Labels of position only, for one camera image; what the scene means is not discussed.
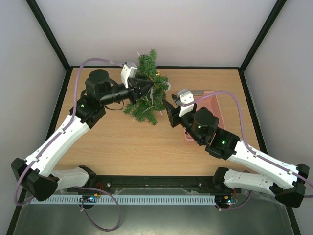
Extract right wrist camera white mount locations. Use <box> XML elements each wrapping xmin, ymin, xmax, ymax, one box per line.
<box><xmin>175</xmin><ymin>89</ymin><xmax>195</xmax><ymax>118</ymax></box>

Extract purple floor cable loop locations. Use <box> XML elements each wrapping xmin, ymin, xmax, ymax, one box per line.
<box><xmin>73</xmin><ymin>186</ymin><xmax>122</xmax><ymax>231</ymax></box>

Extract small green christmas tree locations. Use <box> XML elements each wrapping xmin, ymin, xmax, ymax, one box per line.
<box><xmin>123</xmin><ymin>48</ymin><xmax>170</xmax><ymax>126</ymax></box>

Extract light blue cable duct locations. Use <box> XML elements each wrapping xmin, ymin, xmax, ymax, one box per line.
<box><xmin>31</xmin><ymin>195</ymin><xmax>216</xmax><ymax>206</ymax></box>

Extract gold cord bow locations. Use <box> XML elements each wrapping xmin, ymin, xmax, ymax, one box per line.
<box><xmin>148</xmin><ymin>73</ymin><xmax>161</xmax><ymax>94</ymax></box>

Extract black aluminium rail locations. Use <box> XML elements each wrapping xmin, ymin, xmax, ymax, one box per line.
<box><xmin>61</xmin><ymin>175</ymin><xmax>245</xmax><ymax>194</ymax></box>

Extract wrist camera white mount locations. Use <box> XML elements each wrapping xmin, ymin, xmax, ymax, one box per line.
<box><xmin>120</xmin><ymin>62</ymin><xmax>138</xmax><ymax>89</ymax></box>
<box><xmin>175</xmin><ymin>89</ymin><xmax>195</xmax><ymax>118</ymax></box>

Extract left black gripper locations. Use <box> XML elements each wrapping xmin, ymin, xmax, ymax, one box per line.
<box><xmin>100</xmin><ymin>78</ymin><xmax>154</xmax><ymax>107</ymax></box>

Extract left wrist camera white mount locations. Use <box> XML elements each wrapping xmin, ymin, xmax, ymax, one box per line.
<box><xmin>120</xmin><ymin>62</ymin><xmax>138</xmax><ymax>89</ymax></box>

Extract pink plastic basket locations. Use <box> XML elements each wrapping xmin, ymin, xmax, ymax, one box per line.
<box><xmin>184</xmin><ymin>91</ymin><xmax>224</xmax><ymax>144</ymax></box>

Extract white ball ornament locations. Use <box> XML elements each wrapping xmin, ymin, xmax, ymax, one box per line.
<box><xmin>166</xmin><ymin>82</ymin><xmax>171</xmax><ymax>91</ymax></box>

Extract clear string lights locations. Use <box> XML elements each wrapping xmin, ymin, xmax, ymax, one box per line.
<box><xmin>132</xmin><ymin>52</ymin><xmax>164</xmax><ymax>116</ymax></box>

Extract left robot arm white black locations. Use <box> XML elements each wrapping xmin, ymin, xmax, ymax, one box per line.
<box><xmin>11</xmin><ymin>69</ymin><xmax>154</xmax><ymax>201</ymax></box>

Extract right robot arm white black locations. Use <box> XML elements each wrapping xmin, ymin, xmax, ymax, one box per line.
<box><xmin>163</xmin><ymin>92</ymin><xmax>310</xmax><ymax>208</ymax></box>

